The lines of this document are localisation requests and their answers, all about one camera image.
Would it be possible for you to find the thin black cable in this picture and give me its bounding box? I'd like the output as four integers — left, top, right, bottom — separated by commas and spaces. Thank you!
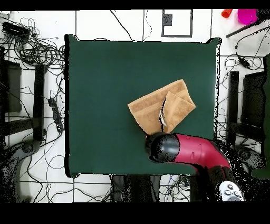
109, 10, 134, 41
142, 10, 153, 41

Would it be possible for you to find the magenta plastic bowl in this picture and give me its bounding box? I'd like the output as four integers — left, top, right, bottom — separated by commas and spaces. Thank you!
237, 8, 258, 25

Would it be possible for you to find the grey square frame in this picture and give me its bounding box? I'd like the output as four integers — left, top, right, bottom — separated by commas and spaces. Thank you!
161, 9, 194, 38

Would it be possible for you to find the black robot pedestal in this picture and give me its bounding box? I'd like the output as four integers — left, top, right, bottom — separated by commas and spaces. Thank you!
110, 174, 162, 202

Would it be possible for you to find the dark box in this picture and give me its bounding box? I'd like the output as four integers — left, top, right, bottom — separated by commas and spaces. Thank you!
0, 60, 22, 114
240, 71, 266, 127

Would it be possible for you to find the black stand base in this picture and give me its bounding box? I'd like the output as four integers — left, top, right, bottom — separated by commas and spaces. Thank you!
236, 145, 266, 170
2, 139, 42, 191

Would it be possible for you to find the dark grey square patch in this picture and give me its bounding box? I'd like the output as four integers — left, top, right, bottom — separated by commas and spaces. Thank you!
162, 13, 173, 26

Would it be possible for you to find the dark green table cloth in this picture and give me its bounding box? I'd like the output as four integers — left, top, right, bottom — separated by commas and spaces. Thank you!
64, 34, 222, 178

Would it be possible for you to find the black electronics box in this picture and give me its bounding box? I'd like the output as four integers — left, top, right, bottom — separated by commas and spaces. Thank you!
1, 21, 32, 40

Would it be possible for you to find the orange terry towel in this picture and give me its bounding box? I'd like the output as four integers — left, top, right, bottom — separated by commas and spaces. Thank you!
127, 79, 196, 136

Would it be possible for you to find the black power strip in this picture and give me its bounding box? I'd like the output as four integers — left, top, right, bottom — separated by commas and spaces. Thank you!
47, 97, 64, 133

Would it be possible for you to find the black tripod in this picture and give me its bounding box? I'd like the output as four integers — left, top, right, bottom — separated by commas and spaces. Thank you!
225, 8, 270, 39

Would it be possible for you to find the black power adapter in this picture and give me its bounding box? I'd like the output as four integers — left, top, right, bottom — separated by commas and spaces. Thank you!
238, 57, 252, 68

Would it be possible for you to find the tangled black cable bundle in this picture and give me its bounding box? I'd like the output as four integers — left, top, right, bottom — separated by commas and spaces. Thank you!
215, 53, 266, 148
0, 17, 66, 70

